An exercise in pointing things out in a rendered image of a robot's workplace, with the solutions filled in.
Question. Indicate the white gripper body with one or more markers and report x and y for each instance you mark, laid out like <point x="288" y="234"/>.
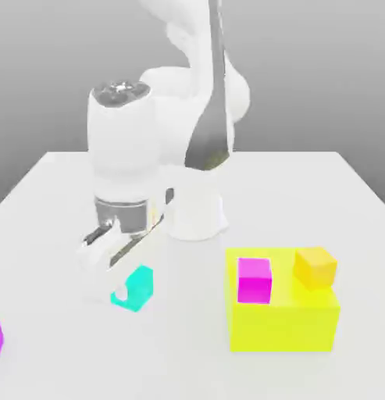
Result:
<point x="117" y="250"/>

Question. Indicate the small cyan cube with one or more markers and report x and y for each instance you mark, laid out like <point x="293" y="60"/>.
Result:
<point x="139" y="289"/>

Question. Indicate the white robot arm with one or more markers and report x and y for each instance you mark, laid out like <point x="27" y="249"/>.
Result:
<point x="123" y="140"/>

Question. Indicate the small magenta cube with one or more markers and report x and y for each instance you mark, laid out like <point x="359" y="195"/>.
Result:
<point x="254" y="281"/>

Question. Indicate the small orange cube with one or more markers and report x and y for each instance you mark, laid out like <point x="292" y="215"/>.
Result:
<point x="317" y="267"/>

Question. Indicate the large yellow box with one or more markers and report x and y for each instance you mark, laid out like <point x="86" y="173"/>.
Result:
<point x="285" y="325"/>

